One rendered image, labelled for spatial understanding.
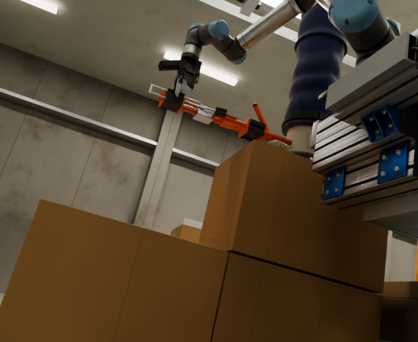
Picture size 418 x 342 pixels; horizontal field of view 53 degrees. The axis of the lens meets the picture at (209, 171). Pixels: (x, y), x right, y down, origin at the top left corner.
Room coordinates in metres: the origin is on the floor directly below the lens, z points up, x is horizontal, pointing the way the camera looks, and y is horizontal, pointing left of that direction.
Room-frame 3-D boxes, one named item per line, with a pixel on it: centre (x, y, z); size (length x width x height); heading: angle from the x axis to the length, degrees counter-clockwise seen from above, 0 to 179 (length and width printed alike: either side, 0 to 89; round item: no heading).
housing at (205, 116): (1.49, 0.07, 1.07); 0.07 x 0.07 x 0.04; 16
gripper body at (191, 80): (1.45, 0.18, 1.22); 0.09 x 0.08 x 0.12; 106
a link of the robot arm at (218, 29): (1.39, 0.10, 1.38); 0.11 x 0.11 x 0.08; 44
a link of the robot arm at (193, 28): (1.45, 0.18, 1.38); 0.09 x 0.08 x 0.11; 44
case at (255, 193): (1.61, -0.37, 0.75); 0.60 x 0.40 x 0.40; 105
